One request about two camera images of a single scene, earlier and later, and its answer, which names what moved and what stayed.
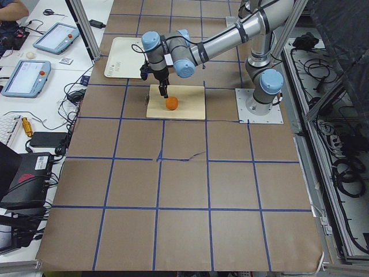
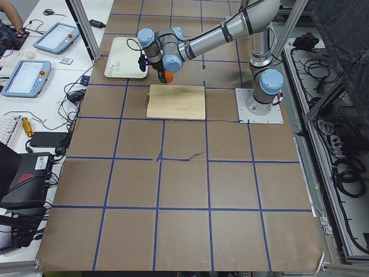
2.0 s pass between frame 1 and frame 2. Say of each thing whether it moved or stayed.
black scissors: stayed
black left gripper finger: moved
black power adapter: stayed
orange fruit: moved
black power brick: stayed
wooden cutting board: stayed
